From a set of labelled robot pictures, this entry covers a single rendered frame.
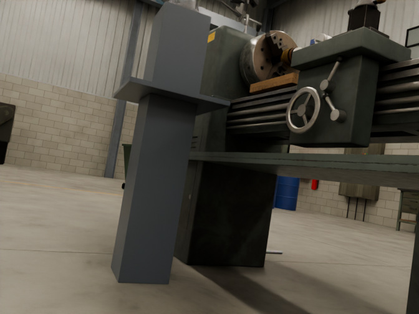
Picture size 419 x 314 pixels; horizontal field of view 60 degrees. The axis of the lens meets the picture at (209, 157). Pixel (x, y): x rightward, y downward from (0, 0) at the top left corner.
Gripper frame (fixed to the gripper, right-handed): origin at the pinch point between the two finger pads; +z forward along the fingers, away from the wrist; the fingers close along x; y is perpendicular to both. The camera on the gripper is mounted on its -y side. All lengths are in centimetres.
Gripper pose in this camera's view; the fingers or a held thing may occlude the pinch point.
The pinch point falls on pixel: (241, 19)
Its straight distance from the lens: 215.9
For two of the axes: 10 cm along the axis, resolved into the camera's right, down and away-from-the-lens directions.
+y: -8.7, -1.7, -4.6
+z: -1.6, 9.9, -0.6
